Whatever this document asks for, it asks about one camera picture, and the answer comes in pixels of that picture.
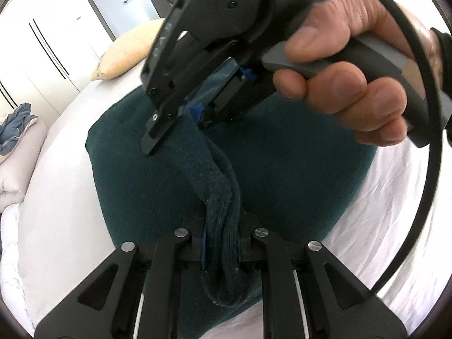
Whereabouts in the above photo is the dark green knit sweater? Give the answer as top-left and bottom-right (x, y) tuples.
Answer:
(84, 60), (378, 339)

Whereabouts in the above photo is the person's right hand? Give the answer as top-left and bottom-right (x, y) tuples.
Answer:
(272, 0), (442, 146)

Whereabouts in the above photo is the yellow cushion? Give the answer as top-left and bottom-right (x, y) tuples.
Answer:
(90, 18), (165, 81)

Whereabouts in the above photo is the white bed sheet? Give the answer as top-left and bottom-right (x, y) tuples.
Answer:
(18, 66), (451, 331)

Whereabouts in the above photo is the white pillow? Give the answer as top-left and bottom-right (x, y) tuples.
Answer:
(1, 204), (34, 335)

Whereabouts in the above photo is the blue crumpled garment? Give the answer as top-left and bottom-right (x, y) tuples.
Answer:
(1, 103), (38, 157)

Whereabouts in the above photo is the black cable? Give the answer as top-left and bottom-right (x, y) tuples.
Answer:
(340, 0), (443, 295)

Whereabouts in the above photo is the cream wardrobe with handles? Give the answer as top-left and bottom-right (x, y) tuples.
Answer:
(1, 0), (112, 126)

